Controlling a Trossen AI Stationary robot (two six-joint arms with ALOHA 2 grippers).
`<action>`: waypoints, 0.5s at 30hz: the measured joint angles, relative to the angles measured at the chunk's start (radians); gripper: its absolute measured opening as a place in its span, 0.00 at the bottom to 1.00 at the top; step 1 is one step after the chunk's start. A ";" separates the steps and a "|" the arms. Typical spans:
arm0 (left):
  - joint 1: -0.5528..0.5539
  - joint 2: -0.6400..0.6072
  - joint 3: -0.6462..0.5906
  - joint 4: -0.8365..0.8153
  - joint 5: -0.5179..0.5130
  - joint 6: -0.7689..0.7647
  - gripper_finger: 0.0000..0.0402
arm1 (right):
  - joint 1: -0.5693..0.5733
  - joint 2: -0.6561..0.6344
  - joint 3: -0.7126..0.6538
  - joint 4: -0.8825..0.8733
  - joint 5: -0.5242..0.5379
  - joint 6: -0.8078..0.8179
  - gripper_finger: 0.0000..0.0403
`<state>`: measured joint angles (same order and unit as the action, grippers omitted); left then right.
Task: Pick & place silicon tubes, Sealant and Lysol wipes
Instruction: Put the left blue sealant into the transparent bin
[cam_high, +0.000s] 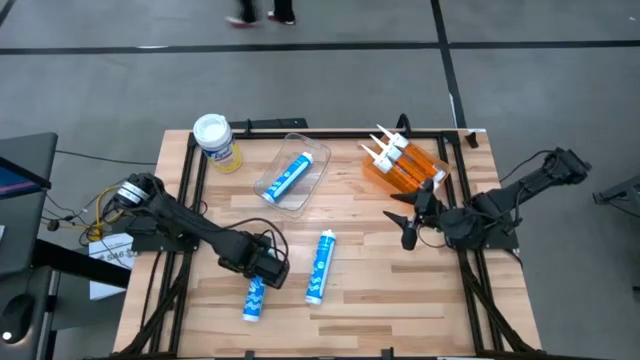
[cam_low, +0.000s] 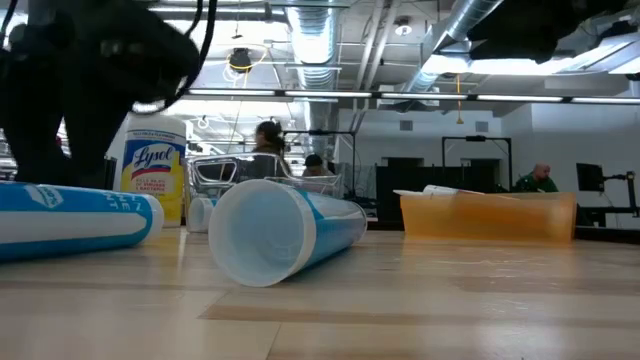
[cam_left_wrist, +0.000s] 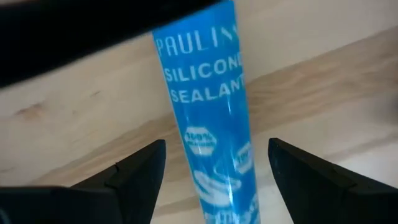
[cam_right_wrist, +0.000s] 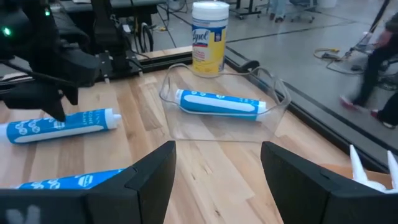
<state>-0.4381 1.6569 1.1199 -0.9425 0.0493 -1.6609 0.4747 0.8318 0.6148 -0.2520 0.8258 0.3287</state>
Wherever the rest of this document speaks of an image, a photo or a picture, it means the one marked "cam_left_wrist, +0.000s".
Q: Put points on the blue silicone sealant tube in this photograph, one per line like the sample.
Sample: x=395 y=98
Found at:
x=205 y=112

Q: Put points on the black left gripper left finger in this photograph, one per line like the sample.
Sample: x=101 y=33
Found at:
x=130 y=189

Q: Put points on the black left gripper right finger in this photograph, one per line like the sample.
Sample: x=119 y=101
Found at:
x=326 y=193

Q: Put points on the black bar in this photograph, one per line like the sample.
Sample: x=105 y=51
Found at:
x=77 y=31

